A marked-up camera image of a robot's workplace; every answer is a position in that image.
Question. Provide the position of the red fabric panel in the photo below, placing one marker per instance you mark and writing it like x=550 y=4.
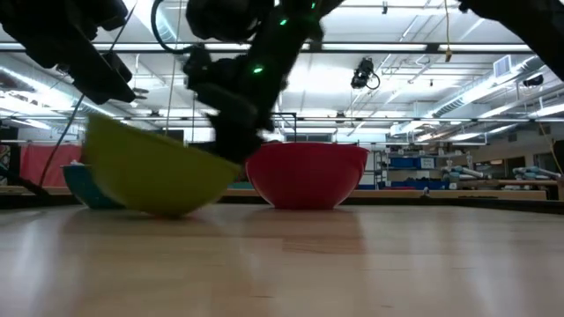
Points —
x=44 y=165

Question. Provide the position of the red plastic bowl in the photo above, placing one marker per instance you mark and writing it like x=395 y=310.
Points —
x=306 y=176

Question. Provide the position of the black horizontal rig bar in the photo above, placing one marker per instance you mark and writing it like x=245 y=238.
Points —
x=396 y=51

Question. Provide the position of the long wooden workbench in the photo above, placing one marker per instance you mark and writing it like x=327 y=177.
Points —
x=440 y=194

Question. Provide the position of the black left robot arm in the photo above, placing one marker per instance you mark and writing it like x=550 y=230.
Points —
x=39 y=19

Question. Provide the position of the silver ceiling air duct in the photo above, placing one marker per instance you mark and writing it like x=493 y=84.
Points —
x=476 y=90

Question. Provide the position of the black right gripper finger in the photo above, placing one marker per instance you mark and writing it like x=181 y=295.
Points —
x=257 y=136
x=227 y=136

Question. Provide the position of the teal plastic bowl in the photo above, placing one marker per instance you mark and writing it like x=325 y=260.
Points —
x=83 y=187

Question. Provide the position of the blue storage bins shelf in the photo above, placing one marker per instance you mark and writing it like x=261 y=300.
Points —
x=412 y=163

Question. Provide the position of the yellow-green plastic bowl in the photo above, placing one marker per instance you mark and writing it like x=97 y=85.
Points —
x=150 y=176

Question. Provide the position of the black overhead camera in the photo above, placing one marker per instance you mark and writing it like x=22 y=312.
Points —
x=363 y=72

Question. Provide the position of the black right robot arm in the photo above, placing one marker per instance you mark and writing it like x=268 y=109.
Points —
x=286 y=39

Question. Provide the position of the black ceiling-mounted device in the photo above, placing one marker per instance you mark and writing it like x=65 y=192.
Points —
x=533 y=80

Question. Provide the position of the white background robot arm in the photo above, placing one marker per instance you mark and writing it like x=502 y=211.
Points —
x=535 y=172
x=462 y=171

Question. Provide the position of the black stand leg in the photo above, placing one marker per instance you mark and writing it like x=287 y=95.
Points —
x=13 y=171

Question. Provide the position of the white ceiling air vent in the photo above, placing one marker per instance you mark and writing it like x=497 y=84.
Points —
x=502 y=66

